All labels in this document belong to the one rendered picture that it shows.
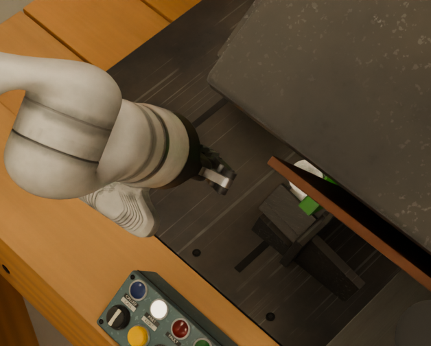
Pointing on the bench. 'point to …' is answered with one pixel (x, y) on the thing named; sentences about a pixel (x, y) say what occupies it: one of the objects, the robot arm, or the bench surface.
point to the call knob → (117, 317)
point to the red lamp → (180, 329)
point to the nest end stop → (278, 222)
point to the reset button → (137, 336)
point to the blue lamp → (137, 290)
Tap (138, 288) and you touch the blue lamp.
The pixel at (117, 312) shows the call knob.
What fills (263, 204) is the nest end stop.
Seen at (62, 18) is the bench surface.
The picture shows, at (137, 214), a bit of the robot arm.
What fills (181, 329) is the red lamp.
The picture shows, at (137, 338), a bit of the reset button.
